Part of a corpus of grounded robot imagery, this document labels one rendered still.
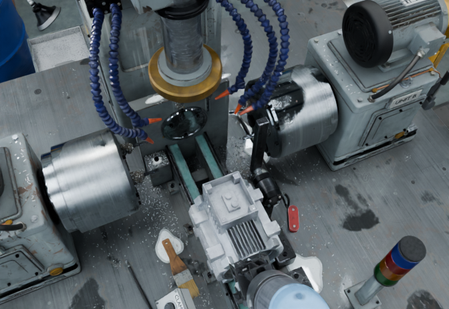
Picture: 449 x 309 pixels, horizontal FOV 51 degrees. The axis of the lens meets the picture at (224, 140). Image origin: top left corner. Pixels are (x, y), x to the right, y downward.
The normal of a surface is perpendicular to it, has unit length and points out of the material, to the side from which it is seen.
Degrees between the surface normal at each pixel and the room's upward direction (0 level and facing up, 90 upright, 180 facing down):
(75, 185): 28
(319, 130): 73
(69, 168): 9
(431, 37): 0
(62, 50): 0
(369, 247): 0
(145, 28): 90
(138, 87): 90
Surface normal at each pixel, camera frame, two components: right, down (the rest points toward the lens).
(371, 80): 0.01, -0.54
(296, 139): 0.39, 0.59
